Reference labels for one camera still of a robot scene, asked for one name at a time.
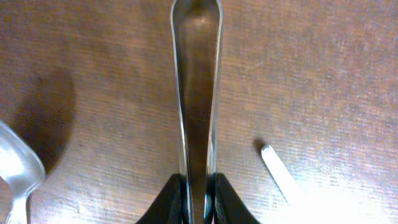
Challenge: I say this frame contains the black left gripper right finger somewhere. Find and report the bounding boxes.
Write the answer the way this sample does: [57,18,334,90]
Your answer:
[214,173,259,224]

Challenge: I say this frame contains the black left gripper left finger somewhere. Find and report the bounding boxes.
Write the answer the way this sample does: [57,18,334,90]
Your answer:
[136,174,187,224]

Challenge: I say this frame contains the steel tongs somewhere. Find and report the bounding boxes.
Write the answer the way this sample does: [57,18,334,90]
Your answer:
[170,0,223,223]

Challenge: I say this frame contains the small steel teaspoon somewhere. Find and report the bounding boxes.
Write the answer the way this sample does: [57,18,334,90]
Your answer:
[261,145,302,207]

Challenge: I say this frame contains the patterned handle steel spoon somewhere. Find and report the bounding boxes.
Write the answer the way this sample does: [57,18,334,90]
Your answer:
[1,122,46,224]

